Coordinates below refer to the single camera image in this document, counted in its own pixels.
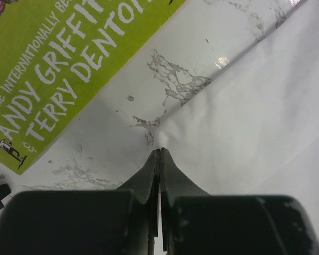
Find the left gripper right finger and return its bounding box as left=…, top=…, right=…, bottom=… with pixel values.
left=159, top=148, right=319, bottom=254

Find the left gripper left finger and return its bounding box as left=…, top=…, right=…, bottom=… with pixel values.
left=0, top=150, right=160, bottom=254

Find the white long sleeve shirt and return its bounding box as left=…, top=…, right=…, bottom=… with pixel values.
left=156, top=1, right=319, bottom=199

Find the green paperback book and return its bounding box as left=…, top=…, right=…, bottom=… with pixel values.
left=0, top=1, right=183, bottom=175

